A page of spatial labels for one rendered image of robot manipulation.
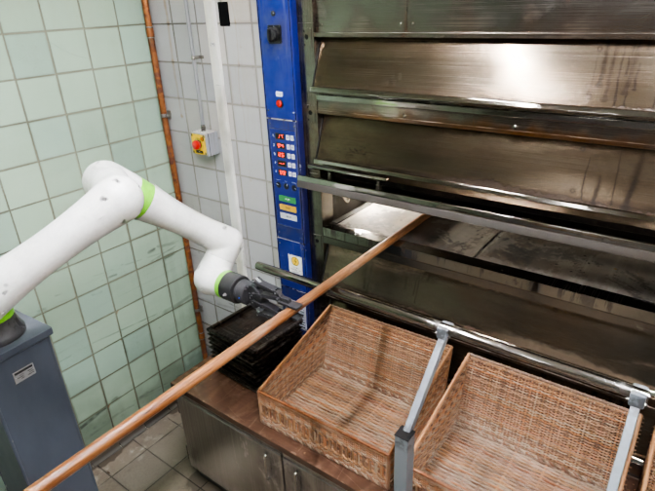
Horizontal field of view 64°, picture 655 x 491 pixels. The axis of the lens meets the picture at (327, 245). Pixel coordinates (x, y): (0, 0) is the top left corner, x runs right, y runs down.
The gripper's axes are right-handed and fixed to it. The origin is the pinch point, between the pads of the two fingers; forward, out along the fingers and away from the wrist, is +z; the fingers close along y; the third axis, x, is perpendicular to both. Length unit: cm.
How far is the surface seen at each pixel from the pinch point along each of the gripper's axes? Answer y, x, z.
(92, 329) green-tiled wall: 51, 4, -121
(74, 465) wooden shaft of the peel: 0, 68, 2
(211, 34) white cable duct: -70, -54, -80
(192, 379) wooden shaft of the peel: -0.9, 37.8, 1.3
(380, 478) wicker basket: 57, -6, 27
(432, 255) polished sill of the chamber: 1, -56, 17
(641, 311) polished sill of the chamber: 2, -56, 82
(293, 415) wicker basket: 49, -6, -8
